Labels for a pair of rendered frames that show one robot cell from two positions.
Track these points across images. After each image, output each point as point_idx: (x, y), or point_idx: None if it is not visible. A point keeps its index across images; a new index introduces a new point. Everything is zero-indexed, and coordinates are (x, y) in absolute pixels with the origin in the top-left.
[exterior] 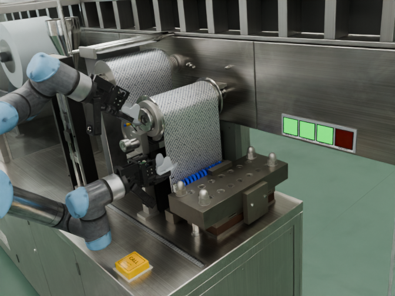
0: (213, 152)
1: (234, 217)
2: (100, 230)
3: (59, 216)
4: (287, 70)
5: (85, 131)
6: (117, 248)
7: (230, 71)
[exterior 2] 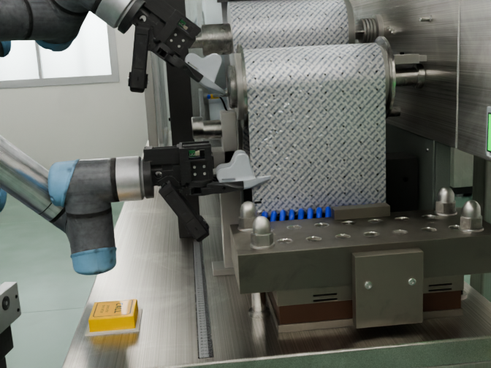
0: (364, 184)
1: (330, 303)
2: (85, 238)
3: (58, 207)
4: None
5: (187, 115)
6: (133, 294)
7: (431, 28)
